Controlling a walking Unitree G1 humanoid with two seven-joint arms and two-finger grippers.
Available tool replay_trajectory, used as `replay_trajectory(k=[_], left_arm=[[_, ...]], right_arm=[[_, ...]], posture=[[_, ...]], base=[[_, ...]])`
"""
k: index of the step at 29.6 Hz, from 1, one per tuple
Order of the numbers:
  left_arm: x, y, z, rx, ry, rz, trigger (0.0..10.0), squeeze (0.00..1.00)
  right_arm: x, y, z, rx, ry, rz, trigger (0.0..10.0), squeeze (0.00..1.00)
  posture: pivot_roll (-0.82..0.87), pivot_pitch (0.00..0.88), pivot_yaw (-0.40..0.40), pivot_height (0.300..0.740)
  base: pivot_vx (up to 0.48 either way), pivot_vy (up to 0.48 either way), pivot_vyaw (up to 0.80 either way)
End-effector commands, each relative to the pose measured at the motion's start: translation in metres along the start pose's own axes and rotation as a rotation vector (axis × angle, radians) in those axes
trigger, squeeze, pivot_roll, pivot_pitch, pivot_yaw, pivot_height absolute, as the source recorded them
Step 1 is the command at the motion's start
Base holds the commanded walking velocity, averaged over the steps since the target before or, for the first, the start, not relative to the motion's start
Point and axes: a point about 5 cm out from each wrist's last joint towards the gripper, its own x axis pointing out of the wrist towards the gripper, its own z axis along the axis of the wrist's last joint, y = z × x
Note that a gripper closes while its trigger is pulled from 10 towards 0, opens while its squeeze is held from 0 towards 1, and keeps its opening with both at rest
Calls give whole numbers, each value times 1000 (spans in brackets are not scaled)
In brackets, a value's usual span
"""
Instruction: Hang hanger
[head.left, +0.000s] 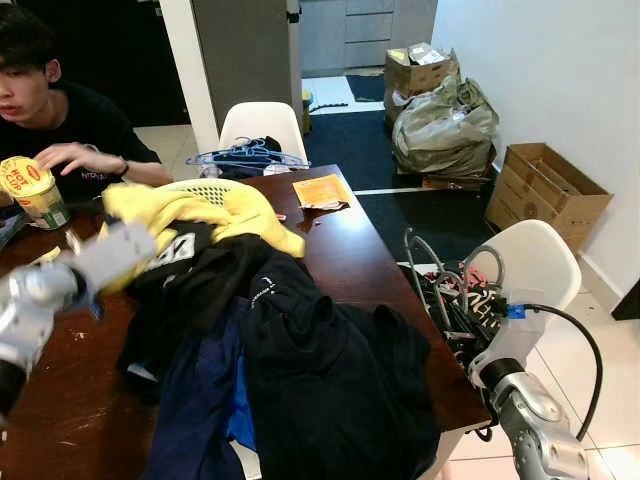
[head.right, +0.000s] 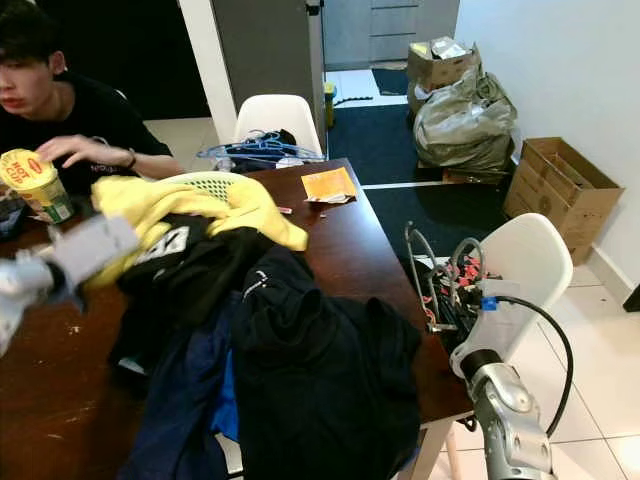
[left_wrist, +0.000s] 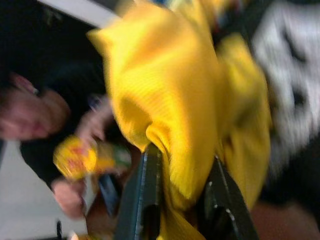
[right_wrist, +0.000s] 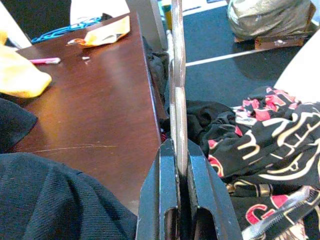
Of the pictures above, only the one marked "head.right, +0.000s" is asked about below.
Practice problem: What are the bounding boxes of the black garment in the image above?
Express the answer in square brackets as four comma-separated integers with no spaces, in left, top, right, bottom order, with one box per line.
[108,213,293,373]

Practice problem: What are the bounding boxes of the yellow garment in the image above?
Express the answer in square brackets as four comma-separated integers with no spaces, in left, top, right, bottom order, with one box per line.
[88,174,310,288]

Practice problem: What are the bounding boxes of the navy blue sweater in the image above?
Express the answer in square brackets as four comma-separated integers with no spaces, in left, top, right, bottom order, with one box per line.
[140,245,423,480]

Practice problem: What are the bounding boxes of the patterned garments with grey hangers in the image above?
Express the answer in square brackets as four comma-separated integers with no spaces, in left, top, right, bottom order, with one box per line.
[403,220,496,353]

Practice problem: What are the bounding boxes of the cup noodles yellow lid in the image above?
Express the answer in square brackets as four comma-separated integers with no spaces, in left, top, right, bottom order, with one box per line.
[0,148,77,224]

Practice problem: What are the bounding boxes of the person in black shirt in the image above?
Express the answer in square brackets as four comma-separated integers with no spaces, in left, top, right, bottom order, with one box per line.
[0,0,184,198]

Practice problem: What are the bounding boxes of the light green plastic basket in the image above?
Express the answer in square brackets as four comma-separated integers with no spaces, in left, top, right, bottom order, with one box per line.
[158,170,253,201]

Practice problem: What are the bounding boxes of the pile of blue hangers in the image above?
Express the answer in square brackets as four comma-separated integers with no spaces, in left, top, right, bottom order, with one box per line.
[196,129,313,171]

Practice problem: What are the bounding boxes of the orange paper packet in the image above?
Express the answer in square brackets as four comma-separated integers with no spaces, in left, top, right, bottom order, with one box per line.
[299,166,360,205]

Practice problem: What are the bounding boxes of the yellow bottle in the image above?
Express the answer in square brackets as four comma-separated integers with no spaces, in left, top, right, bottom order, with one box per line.
[321,80,337,127]

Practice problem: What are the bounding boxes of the grey green plastic bag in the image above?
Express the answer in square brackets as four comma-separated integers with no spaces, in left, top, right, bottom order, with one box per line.
[411,67,521,175]

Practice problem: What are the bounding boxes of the open cardboard box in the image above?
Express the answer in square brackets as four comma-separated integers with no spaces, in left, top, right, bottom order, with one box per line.
[502,136,626,265]

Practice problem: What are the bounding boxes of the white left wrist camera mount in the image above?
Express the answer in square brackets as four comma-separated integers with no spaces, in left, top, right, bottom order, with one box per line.
[48,213,143,293]

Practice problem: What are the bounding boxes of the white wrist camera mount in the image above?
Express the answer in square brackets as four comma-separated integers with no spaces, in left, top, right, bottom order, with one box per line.
[448,288,523,379]
[48,213,143,293]

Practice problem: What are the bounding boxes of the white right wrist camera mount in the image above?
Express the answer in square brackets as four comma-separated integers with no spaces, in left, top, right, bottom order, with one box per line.
[448,288,523,379]

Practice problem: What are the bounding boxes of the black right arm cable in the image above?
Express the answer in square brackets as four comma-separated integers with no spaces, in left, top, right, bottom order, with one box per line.
[493,293,576,438]

